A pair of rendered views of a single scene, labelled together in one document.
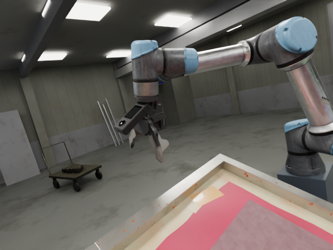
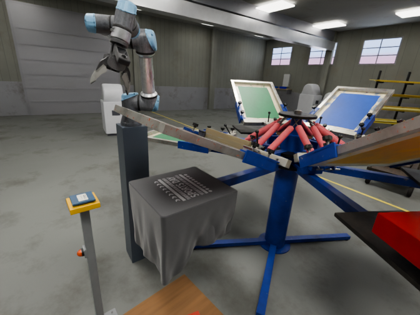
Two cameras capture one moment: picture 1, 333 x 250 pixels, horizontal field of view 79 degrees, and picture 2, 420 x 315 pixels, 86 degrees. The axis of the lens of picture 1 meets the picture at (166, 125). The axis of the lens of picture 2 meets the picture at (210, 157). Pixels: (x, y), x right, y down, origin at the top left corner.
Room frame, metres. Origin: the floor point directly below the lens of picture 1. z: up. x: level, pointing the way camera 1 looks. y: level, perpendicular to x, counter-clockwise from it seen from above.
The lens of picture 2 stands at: (0.14, 1.03, 1.56)
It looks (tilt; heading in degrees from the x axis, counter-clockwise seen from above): 19 degrees down; 275
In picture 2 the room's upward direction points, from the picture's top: 3 degrees clockwise
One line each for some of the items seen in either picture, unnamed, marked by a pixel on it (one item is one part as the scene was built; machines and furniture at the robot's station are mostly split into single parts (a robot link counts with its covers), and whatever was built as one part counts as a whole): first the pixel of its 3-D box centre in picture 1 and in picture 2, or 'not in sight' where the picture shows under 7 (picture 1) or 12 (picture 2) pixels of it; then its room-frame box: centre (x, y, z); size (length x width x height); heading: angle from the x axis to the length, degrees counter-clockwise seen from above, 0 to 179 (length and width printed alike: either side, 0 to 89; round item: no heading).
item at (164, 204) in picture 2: not in sight; (182, 186); (0.39, -0.16, 0.95); 0.48 x 0.44 x 0.01; 44
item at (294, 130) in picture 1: (301, 134); (130, 102); (0.87, -0.58, 1.37); 0.13 x 0.12 x 0.14; 13
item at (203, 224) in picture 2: not in sight; (202, 234); (0.24, -0.01, 0.74); 0.46 x 0.04 x 0.42; 44
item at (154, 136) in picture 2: not in sight; (197, 130); (0.46, -1.18, 1.05); 1.08 x 0.61 x 0.23; 164
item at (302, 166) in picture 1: (303, 158); (130, 117); (0.87, -0.58, 1.25); 0.15 x 0.15 x 0.10
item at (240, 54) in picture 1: (217, 58); (113, 32); (0.79, -0.25, 1.76); 0.49 x 0.11 x 0.12; 103
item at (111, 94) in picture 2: not in sight; (114, 109); (3.24, -4.75, 0.64); 0.72 x 0.59 x 1.28; 130
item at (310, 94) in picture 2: not in sight; (309, 100); (-3.59, -10.55, 0.79); 0.81 x 0.72 x 1.58; 131
